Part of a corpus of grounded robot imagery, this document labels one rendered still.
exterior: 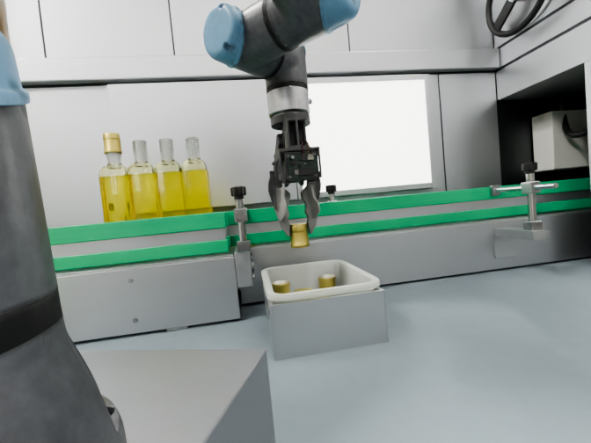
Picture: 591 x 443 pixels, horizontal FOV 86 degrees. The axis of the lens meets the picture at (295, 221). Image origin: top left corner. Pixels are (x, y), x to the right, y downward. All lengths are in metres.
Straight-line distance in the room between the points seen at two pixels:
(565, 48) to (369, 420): 1.00
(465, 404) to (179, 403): 0.27
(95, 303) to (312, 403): 0.45
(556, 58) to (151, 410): 1.12
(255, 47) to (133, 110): 0.53
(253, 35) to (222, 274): 0.40
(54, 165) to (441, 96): 1.13
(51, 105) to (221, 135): 0.44
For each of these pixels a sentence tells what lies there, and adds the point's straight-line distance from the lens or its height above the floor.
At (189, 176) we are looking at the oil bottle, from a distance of 0.76.
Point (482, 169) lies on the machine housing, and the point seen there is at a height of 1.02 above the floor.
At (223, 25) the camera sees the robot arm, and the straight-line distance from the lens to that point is 0.51.
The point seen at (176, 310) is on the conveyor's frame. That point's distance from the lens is 0.66.
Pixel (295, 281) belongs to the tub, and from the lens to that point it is 0.67.
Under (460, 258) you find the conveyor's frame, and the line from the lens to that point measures 0.89.
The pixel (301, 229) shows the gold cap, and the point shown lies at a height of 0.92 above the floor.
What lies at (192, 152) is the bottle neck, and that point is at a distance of 0.78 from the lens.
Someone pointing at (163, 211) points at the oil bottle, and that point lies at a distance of 0.76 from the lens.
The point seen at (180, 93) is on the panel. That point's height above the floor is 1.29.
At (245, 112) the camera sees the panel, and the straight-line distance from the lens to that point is 0.93.
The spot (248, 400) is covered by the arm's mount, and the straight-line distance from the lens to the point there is 0.27.
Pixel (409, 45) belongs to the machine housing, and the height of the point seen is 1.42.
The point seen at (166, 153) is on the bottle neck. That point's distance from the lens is 0.79.
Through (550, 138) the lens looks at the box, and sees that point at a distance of 1.29.
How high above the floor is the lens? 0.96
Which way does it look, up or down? 3 degrees down
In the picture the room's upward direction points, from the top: 5 degrees counter-clockwise
